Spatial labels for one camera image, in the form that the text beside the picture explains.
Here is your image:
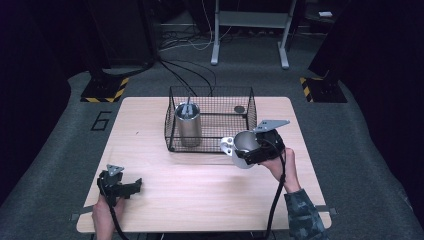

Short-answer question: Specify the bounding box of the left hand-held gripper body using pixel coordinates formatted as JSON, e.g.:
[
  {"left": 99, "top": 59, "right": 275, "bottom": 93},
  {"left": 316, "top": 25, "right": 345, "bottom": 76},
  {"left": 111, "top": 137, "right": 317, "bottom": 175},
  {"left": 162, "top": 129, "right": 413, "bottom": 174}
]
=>
[{"left": 96, "top": 163, "right": 135, "bottom": 208}]

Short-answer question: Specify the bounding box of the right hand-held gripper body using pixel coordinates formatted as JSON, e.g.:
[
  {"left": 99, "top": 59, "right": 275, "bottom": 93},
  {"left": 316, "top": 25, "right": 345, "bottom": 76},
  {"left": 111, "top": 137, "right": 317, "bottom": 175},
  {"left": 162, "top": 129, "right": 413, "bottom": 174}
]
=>
[{"left": 252, "top": 119, "right": 291, "bottom": 164}]

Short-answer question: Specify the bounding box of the steel cup with handle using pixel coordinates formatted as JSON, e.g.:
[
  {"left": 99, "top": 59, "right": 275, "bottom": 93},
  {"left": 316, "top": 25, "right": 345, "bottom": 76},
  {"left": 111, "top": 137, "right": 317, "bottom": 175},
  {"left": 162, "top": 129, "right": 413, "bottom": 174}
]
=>
[{"left": 219, "top": 130, "right": 266, "bottom": 170}]

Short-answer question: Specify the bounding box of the black wire mesh basket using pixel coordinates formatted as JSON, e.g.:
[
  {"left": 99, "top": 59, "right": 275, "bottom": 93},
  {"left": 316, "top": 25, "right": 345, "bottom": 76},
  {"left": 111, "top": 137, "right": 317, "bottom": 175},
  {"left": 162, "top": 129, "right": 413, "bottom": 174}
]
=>
[{"left": 164, "top": 85, "right": 258, "bottom": 155}]

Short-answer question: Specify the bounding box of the tall steel canister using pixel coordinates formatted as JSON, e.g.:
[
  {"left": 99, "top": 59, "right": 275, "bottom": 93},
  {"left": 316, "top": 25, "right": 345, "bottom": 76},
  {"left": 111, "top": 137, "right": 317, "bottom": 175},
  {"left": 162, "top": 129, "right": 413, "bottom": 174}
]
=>
[{"left": 174, "top": 101, "right": 203, "bottom": 149}]

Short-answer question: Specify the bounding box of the grey metal rod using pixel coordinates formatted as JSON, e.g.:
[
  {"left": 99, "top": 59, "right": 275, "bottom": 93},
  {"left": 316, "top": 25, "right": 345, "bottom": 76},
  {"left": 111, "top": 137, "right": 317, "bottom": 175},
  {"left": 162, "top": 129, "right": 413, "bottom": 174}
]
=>
[{"left": 182, "top": 95, "right": 195, "bottom": 119}]

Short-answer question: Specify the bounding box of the person's left hand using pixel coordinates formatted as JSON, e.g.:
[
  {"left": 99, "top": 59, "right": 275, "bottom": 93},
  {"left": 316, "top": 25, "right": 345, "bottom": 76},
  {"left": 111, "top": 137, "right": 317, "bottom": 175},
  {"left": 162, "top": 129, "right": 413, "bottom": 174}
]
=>
[{"left": 91, "top": 194, "right": 126, "bottom": 228}]

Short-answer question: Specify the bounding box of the person's right hand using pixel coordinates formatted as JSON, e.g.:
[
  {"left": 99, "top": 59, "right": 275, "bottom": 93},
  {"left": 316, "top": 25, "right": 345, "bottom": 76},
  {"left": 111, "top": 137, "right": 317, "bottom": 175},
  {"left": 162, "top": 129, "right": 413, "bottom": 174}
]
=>
[{"left": 261, "top": 147, "right": 301, "bottom": 195}]

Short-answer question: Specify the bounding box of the black striped stand base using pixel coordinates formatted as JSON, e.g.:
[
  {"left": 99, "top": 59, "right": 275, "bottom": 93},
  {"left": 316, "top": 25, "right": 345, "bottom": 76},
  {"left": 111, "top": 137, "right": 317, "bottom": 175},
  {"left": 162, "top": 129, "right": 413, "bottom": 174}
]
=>
[
  {"left": 298, "top": 76, "right": 348, "bottom": 104},
  {"left": 80, "top": 75, "right": 130, "bottom": 104}
]

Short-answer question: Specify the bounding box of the black curtain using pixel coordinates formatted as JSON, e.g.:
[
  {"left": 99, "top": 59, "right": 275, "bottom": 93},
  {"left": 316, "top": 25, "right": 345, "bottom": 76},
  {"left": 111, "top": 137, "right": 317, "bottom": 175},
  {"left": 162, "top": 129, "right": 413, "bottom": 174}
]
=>
[
  {"left": 0, "top": 0, "right": 73, "bottom": 205},
  {"left": 307, "top": 0, "right": 424, "bottom": 219}
]

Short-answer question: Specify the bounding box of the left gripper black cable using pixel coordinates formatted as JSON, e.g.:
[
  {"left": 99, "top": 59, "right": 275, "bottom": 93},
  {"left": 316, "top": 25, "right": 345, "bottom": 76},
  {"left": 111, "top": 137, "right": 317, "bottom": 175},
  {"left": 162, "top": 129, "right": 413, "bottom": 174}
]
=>
[{"left": 97, "top": 178, "right": 130, "bottom": 240}]

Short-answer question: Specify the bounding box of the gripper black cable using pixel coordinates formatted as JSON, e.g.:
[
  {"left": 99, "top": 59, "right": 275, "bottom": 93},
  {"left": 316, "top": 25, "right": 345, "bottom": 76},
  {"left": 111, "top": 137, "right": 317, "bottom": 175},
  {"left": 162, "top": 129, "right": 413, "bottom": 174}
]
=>
[
  {"left": 97, "top": 178, "right": 130, "bottom": 240},
  {"left": 264, "top": 149, "right": 288, "bottom": 240}
]

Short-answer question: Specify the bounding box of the grey table bracket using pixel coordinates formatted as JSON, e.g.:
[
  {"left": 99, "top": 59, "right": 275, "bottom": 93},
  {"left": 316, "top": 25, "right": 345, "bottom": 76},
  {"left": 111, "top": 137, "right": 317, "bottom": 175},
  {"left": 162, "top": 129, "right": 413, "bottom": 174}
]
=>
[
  {"left": 314, "top": 204, "right": 338, "bottom": 217},
  {"left": 69, "top": 205, "right": 96, "bottom": 223}
]

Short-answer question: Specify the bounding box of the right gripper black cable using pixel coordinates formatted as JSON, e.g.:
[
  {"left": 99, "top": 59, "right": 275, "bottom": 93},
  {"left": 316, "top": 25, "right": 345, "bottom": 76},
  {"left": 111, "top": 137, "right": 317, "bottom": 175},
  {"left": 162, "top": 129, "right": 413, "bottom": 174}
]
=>
[{"left": 264, "top": 149, "right": 288, "bottom": 240}]

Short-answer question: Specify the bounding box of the black floor cable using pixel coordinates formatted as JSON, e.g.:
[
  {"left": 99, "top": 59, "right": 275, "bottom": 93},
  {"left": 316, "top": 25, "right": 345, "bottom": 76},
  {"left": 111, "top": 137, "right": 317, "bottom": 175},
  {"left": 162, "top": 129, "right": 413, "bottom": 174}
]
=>
[{"left": 156, "top": 57, "right": 218, "bottom": 98}]

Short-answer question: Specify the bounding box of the white metal desk frame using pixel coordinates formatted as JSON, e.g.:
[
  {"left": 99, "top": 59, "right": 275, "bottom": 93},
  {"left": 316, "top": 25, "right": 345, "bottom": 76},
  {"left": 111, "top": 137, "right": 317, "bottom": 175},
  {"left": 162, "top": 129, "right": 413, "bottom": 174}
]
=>
[{"left": 210, "top": 0, "right": 298, "bottom": 70}]

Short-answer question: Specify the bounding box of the white floor cable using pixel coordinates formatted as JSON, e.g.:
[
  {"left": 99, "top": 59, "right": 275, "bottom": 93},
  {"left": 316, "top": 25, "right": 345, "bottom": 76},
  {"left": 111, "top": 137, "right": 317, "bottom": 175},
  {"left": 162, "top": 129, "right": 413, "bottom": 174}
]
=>
[{"left": 159, "top": 0, "right": 234, "bottom": 52}]

